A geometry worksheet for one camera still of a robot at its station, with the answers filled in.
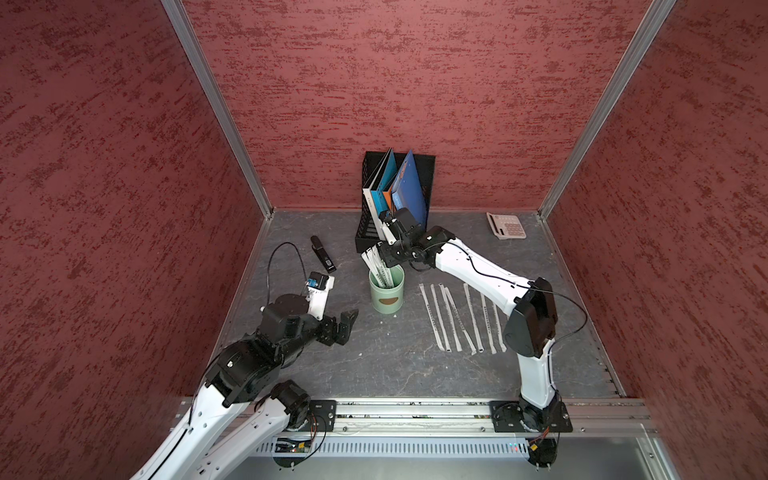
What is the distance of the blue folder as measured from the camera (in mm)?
894

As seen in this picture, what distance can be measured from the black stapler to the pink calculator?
630 millimetres

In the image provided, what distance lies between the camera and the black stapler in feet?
A: 3.40

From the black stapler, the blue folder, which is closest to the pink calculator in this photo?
the blue folder

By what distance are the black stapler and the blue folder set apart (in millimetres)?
328

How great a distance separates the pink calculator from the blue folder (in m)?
0.27

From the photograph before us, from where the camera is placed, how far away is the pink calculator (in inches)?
44.8
